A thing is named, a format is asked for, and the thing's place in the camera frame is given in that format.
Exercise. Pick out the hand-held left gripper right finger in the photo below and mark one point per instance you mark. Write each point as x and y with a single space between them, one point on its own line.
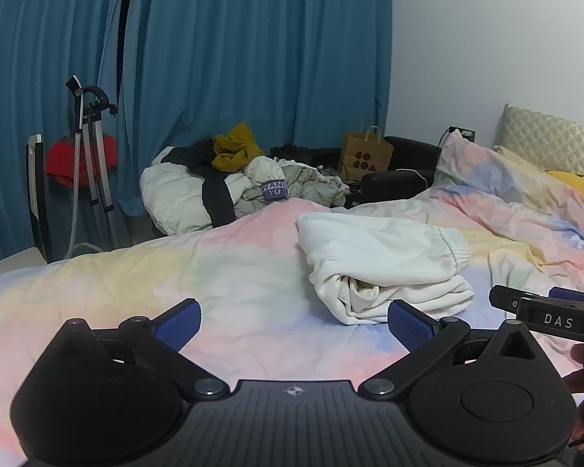
411 326

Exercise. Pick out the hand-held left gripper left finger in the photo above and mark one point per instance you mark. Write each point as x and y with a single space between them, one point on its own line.
180 323

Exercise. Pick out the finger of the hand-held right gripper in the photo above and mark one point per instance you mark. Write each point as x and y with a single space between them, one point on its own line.
574 294
559 321

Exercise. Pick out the white sweatpants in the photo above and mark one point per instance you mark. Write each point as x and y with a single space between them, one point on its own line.
370 253

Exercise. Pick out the person's right hand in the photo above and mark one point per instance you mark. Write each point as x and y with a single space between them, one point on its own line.
576 382

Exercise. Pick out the pastel tie-dye duvet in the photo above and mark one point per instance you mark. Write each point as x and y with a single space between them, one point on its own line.
151 277

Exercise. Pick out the yellow pillow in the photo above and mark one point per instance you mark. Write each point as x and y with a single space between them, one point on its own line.
581 187

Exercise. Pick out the white puffer jacket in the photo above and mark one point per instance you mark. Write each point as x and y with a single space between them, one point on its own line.
175 199

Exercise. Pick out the black garment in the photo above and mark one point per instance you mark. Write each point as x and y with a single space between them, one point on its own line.
219 199

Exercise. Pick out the cream quilted headboard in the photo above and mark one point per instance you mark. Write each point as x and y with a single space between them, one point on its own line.
550 136

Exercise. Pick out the pastel tie-dye pillow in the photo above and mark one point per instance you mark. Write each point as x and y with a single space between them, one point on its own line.
472 160

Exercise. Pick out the black armchair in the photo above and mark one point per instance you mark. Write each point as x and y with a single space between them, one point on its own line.
416 151

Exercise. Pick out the brown paper bag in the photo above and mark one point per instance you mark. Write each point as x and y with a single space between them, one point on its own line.
365 155

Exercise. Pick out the grey jacket with purple label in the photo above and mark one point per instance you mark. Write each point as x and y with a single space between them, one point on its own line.
301 182

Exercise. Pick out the mustard yellow garment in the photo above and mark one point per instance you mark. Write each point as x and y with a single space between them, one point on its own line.
236 148

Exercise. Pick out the red garment steamer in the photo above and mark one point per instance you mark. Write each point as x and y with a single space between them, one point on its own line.
63 155

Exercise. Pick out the black bag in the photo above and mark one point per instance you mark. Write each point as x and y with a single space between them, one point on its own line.
297 153

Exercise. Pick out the blue curtain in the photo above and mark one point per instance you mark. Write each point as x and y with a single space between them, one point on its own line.
248 58
29 48

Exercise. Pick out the black chair frame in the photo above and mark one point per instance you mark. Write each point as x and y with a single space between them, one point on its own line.
36 194

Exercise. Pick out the wall socket with plug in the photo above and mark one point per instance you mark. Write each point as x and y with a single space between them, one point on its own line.
462 133

